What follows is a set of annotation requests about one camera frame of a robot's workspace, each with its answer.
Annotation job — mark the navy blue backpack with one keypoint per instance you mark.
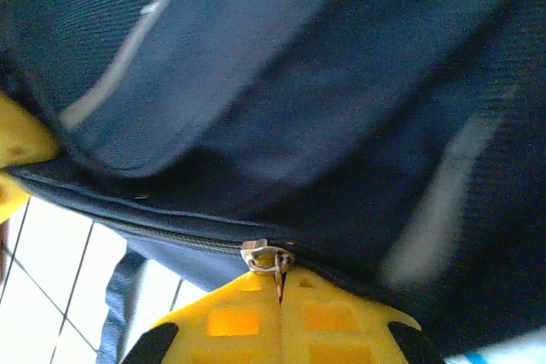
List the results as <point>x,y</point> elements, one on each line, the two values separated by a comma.
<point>298,82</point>

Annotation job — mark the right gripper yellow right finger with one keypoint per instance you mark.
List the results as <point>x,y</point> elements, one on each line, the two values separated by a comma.
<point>332,321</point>

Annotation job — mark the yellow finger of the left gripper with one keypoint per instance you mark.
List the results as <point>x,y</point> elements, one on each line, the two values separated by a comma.
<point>21,138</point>
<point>10,198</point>

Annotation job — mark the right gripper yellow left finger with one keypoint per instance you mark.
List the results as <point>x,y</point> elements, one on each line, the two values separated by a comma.
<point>230,325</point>

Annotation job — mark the clear blue white pencil case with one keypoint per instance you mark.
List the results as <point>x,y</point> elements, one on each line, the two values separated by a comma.
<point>512,351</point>

